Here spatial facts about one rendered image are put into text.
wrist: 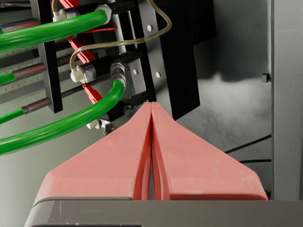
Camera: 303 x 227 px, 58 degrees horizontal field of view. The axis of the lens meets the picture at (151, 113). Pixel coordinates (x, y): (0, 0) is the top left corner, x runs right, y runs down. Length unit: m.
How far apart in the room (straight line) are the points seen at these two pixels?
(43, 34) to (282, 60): 0.28
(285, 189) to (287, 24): 0.25
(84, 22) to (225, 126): 0.45
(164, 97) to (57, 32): 0.29
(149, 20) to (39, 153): 0.45
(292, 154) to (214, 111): 0.25
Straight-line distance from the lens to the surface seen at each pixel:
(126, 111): 0.45
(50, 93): 0.61
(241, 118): 0.61
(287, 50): 0.38
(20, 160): 0.74
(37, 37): 0.24
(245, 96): 0.58
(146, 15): 0.47
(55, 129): 0.25
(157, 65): 0.48
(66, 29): 0.25
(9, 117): 0.61
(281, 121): 0.42
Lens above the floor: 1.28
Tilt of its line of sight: 34 degrees down
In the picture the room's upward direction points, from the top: 119 degrees counter-clockwise
